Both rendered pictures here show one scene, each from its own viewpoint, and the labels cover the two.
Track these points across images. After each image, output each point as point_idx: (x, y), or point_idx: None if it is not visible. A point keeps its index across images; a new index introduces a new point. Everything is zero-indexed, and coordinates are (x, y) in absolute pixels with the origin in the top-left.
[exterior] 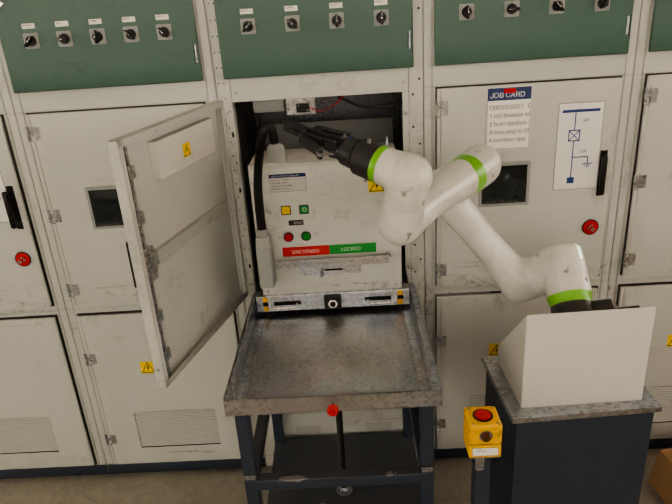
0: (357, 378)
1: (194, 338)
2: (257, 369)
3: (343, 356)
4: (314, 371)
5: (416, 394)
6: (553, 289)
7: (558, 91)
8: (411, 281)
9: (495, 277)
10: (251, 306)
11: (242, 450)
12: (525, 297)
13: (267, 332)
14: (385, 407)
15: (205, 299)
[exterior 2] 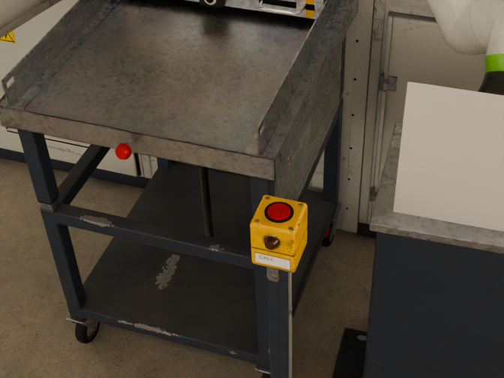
0: (176, 115)
1: (11, 11)
2: (63, 72)
3: (181, 79)
4: (130, 92)
5: (239, 157)
6: (492, 47)
7: None
8: None
9: (430, 7)
10: None
11: (31, 172)
12: (468, 49)
13: (110, 22)
14: (199, 163)
15: None
